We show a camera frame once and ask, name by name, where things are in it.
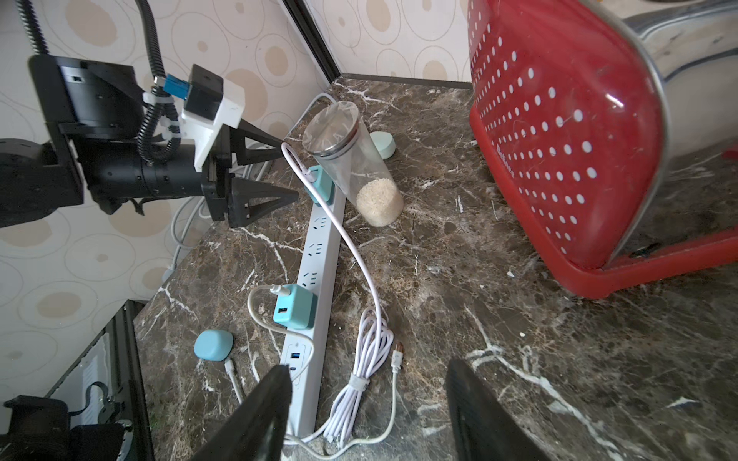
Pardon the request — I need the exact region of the red polka dot toaster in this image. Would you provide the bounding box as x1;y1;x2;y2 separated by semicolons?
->
467;1;737;299

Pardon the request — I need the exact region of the clear jar with rice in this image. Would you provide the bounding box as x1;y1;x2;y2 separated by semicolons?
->
302;101;404;228

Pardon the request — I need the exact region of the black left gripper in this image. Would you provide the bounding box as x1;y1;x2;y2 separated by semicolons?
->
28;55;299;228

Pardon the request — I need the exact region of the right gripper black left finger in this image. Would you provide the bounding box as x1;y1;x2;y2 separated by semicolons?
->
192;365;292;461

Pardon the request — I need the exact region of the mint green earbud case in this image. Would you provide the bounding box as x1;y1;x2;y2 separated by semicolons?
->
370;132;396;159

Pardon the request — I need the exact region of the blue earbud case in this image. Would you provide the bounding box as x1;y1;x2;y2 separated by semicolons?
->
194;330;234;362

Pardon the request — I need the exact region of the grey power strip cord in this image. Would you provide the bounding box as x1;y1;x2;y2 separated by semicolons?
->
160;91;338;284

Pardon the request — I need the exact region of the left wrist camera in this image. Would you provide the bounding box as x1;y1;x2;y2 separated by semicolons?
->
163;64;246;174

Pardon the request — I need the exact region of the white power strip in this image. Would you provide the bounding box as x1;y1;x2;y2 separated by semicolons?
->
281;205;341;438

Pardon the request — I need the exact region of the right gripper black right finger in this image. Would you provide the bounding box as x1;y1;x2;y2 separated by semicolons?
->
445;358;549;460

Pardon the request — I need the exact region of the teal charger plug white cable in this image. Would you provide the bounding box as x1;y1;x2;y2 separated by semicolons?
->
281;142;405;451

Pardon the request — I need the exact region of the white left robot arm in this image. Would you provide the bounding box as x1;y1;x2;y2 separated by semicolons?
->
1;1;298;228

